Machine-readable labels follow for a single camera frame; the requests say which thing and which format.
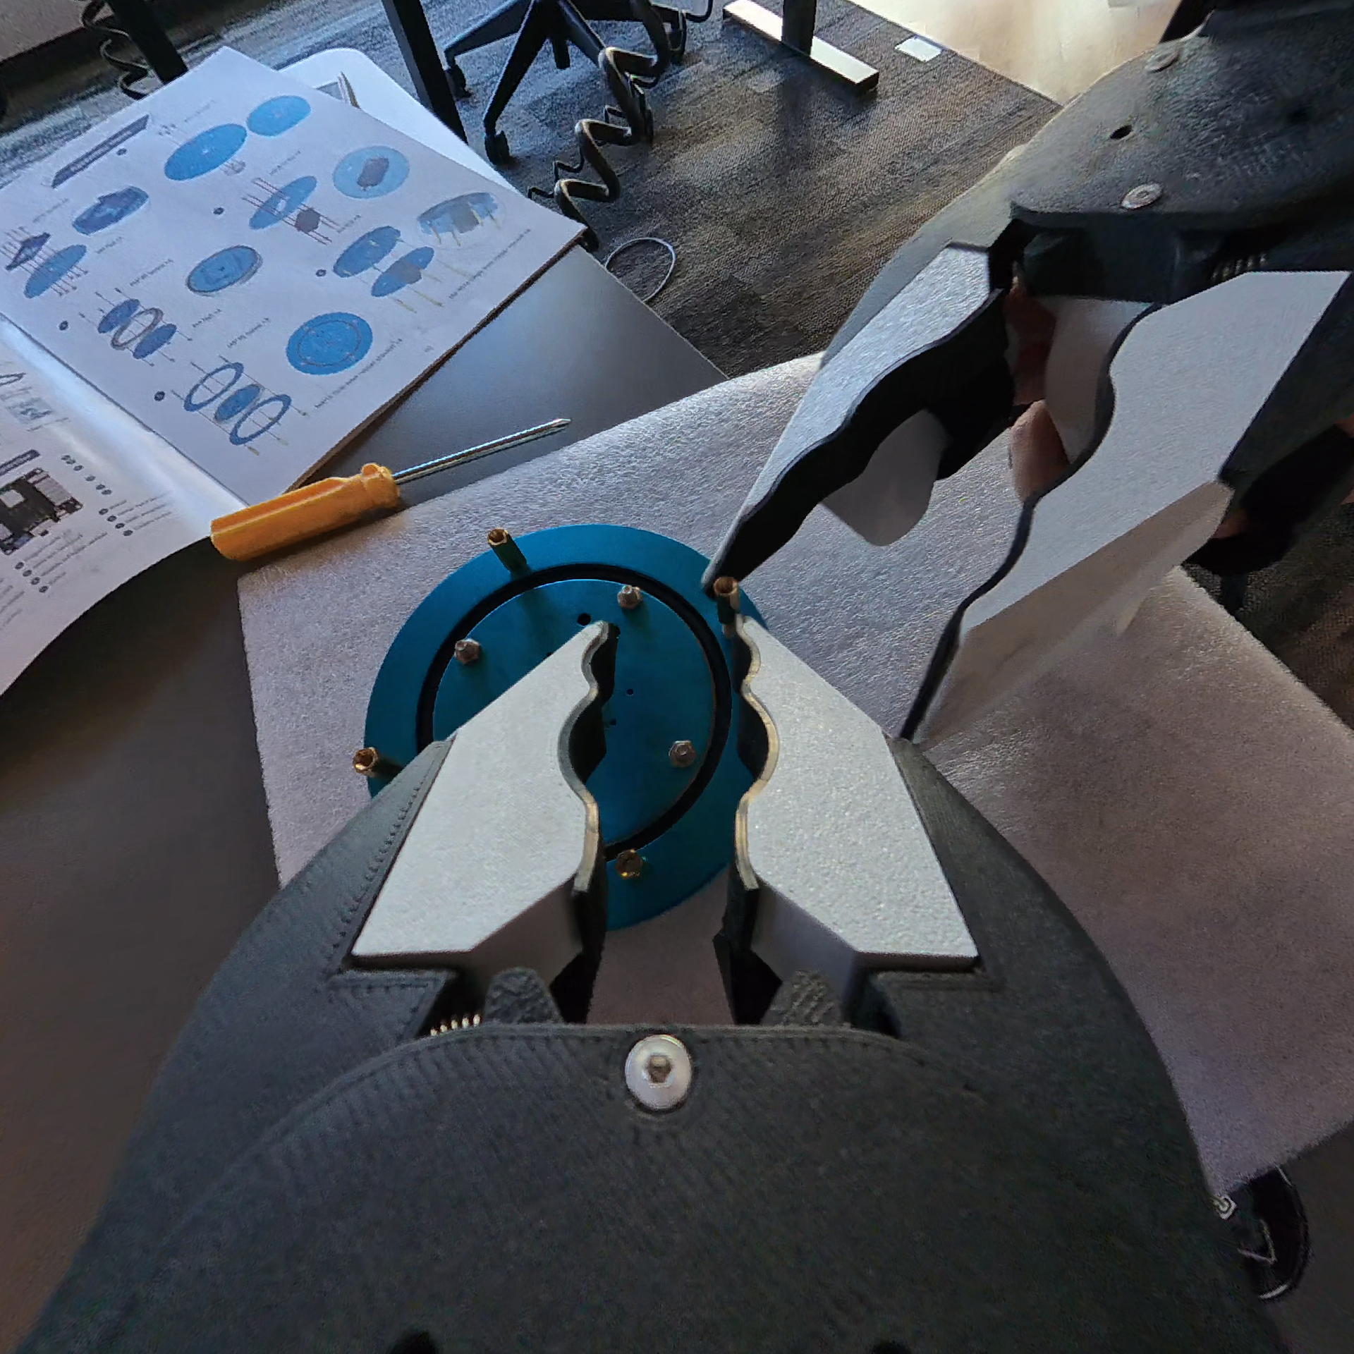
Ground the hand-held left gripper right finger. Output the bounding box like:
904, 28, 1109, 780
719, 614, 981, 985

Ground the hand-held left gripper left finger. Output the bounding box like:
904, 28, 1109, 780
347, 620, 618, 975

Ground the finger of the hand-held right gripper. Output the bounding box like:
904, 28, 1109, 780
897, 269, 1354, 745
701, 239, 1019, 588

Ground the blue round turntable base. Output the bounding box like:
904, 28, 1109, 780
362, 522, 773, 935

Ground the dark desk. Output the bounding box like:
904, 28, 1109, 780
0, 244, 1354, 1354

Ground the metal desk foot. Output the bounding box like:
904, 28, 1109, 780
725, 0, 881, 95

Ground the black desk leg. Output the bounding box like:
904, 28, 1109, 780
380, 0, 471, 139
99, 0, 191, 83

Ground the black round desk grommet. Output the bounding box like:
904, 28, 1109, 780
1211, 1163, 1313, 1305

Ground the person's right hand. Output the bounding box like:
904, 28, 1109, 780
1002, 403, 1082, 500

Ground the white foam sheet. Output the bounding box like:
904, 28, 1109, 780
237, 355, 1354, 1198

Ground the open instruction manual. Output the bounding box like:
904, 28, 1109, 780
0, 43, 586, 701

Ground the black office chair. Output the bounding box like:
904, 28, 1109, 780
441, 0, 678, 165

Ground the thin white cable loop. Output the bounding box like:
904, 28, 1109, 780
607, 237, 678, 312

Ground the yellow-handled screwdriver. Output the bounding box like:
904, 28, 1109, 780
207, 416, 572, 563

